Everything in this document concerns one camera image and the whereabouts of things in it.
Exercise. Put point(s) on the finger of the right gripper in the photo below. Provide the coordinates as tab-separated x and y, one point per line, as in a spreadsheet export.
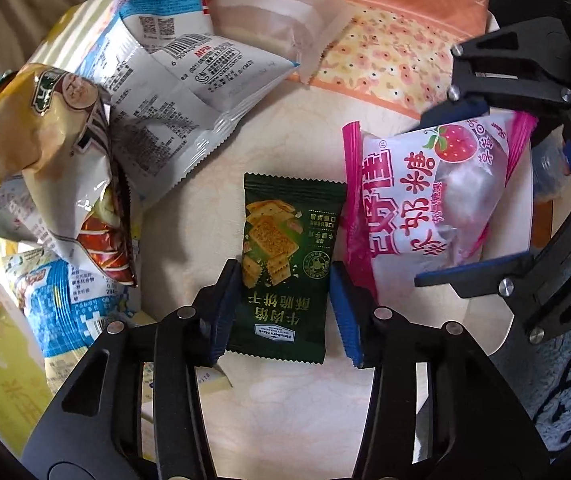
517	280
523	67

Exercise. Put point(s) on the blue white snack bag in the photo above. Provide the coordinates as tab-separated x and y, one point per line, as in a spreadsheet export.
177	91

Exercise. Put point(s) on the dark green cracker packet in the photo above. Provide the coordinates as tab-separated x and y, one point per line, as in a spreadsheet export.
288	245

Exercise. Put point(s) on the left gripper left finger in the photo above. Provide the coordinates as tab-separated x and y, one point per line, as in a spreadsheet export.
131	407

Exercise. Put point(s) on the orange floral towel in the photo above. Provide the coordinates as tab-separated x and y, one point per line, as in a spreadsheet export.
390	53

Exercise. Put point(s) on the yellow chip bag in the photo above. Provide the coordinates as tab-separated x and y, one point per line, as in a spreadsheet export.
54	133

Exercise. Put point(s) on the pink strawberry candy bag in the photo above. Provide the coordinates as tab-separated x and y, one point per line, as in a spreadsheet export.
420	201

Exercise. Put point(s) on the grey white printed bag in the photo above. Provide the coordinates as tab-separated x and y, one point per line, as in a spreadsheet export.
20	220

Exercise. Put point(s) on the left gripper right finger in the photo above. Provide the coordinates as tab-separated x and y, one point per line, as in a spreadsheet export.
439	408

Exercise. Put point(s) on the light blue small packet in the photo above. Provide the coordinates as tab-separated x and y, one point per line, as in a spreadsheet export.
66	308

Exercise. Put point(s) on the green cardboard box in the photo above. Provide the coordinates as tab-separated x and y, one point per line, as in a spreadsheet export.
24	393

